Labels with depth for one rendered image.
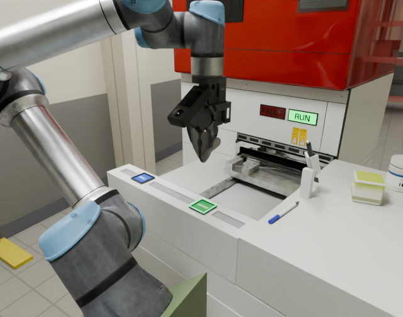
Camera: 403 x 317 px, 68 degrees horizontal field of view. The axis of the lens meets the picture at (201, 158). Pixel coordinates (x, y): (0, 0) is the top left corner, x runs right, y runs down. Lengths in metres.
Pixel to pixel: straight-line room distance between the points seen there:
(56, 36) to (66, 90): 2.06
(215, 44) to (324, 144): 0.69
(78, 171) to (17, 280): 1.64
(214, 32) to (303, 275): 0.53
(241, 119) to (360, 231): 0.76
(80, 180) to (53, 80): 1.96
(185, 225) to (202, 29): 0.49
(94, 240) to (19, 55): 0.36
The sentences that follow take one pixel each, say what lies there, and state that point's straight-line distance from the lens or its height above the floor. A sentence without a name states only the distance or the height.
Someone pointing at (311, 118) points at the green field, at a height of 1.10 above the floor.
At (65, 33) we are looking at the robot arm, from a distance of 0.62.
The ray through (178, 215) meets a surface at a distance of 0.84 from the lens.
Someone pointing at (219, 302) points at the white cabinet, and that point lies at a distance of 0.90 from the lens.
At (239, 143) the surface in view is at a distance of 1.40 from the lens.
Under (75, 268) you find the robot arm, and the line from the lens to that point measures 0.55.
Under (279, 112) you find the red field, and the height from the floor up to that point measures 1.10.
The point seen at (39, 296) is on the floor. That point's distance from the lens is 2.12.
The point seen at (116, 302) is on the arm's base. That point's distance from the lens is 0.54.
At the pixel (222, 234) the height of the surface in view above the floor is 0.95.
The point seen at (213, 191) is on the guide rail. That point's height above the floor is 0.84.
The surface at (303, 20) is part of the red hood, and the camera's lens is 1.16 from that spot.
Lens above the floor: 1.40
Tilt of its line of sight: 23 degrees down
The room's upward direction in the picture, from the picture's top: straight up
